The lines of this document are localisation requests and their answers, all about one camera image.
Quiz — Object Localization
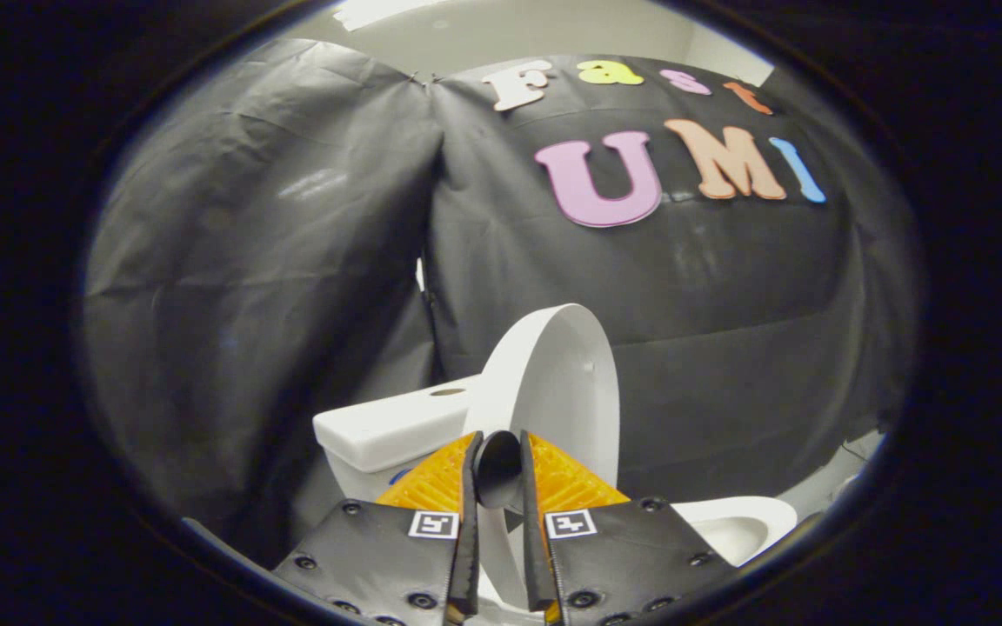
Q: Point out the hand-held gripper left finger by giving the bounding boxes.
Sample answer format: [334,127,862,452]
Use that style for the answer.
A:
[271,430,485,626]

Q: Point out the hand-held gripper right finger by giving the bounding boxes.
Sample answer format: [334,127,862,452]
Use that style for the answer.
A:
[518,430,738,626]

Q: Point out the white toilet lid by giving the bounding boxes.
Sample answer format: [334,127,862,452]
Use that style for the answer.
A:
[464,303,621,611]

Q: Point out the white toilet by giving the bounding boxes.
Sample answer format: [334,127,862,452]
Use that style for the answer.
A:
[312,376,799,626]

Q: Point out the black backdrop cloth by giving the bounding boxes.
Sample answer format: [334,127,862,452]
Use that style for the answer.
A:
[82,38,921,557]

